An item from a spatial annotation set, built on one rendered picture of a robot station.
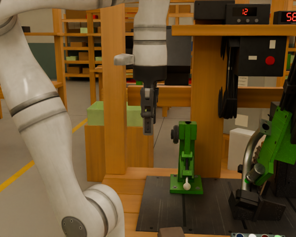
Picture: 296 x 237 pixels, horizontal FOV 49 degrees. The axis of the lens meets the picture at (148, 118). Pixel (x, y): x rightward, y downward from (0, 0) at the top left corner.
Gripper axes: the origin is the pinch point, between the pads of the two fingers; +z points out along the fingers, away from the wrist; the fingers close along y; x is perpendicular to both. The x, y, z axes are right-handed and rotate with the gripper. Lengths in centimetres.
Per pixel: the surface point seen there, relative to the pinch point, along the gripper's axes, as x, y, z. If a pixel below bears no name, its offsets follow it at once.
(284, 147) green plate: -41, 29, 14
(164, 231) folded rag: -3.3, 14.9, 36.9
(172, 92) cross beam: -5, 74, 5
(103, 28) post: 24, 66, -23
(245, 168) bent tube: -32, 39, 26
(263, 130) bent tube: -36, 36, 11
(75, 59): 322, 993, 58
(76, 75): 319, 979, 106
